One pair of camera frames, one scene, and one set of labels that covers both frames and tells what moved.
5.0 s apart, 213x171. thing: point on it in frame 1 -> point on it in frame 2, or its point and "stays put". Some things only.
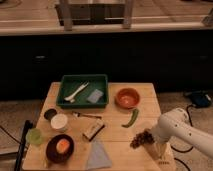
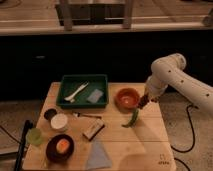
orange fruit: x=62 y=145 stays put
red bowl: x=127 y=98 stays put
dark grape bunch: x=143 y=138 -> x=143 y=101
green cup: x=34 y=136 stays put
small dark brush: x=78 y=114 stays put
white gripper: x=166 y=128 -> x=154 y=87
